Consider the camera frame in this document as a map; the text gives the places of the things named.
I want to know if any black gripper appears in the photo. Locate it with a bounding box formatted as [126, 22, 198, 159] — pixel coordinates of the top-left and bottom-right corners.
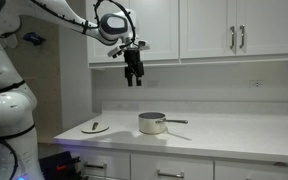
[124, 50, 144, 87]

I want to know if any white cupboard door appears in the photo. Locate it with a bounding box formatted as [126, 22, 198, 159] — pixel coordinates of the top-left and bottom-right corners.
[236, 0, 288, 55]
[179, 0, 237, 58]
[130, 0, 179, 61]
[86, 0, 130, 63]

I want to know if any wooden drawer with cables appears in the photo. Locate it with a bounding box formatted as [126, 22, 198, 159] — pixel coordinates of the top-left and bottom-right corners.
[131, 154, 214, 180]

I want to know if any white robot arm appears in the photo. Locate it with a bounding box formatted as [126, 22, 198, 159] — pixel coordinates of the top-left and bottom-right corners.
[0, 0, 150, 180]

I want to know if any cream pot lid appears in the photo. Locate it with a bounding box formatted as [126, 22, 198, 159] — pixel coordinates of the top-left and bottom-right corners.
[81, 122, 109, 134]

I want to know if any white drawer front left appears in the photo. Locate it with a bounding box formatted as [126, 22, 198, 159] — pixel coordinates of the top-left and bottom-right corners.
[71, 149, 130, 180]

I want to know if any black red tool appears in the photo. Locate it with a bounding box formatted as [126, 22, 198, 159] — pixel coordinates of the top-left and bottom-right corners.
[39, 151, 83, 180]

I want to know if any white wall outlet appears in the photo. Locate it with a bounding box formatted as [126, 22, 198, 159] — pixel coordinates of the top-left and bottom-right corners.
[250, 80, 264, 88]
[148, 81, 160, 88]

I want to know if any blue object on wall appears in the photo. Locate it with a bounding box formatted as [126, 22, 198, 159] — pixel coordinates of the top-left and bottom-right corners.
[23, 32, 45, 46]

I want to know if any white wall outlet right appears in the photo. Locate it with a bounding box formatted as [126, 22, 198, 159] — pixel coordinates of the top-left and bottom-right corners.
[250, 80, 264, 88]

